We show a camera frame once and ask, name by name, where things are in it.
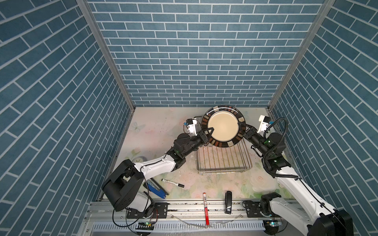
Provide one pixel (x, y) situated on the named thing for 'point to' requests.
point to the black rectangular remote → (228, 202)
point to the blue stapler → (154, 187)
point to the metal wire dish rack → (213, 160)
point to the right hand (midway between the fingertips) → (236, 122)
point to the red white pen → (206, 209)
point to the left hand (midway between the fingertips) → (214, 131)
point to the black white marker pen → (173, 183)
